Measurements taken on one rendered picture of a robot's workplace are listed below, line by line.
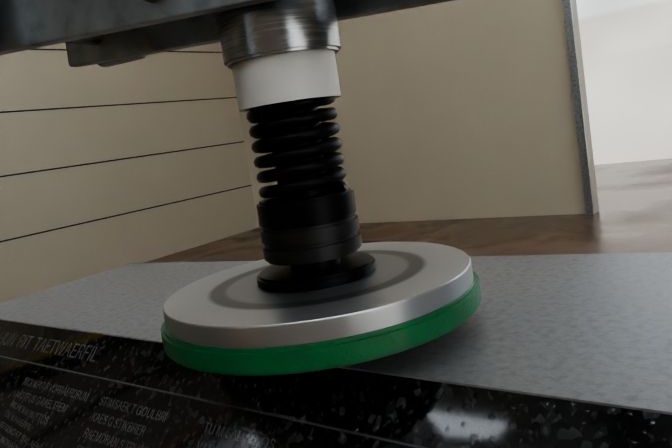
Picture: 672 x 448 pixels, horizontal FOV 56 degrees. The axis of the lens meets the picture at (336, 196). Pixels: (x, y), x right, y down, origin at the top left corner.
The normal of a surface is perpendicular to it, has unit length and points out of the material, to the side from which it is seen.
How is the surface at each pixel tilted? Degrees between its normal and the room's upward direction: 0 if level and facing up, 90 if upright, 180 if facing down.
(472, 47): 90
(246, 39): 90
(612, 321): 0
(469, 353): 0
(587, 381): 0
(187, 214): 90
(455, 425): 45
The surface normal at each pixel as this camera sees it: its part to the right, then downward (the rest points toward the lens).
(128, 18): -0.38, 0.15
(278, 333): -0.14, 0.12
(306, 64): 0.47, 0.02
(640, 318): -0.15, -0.98
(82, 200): 0.80, -0.06
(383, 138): -0.58, 0.17
